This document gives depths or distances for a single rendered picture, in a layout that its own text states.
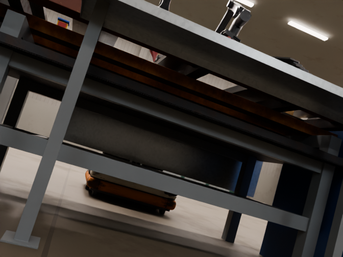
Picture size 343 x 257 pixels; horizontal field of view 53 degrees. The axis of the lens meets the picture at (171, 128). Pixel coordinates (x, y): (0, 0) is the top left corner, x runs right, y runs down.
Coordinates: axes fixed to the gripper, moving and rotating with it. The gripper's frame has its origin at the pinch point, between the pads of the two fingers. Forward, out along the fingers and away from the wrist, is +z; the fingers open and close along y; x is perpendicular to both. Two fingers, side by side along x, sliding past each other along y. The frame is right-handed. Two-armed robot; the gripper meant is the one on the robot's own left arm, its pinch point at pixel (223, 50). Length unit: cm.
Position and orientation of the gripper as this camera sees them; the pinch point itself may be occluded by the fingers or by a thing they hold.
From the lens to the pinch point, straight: 183.9
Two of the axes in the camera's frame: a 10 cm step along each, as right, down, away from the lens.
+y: 8.1, 5.3, 2.5
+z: -4.8, 8.4, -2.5
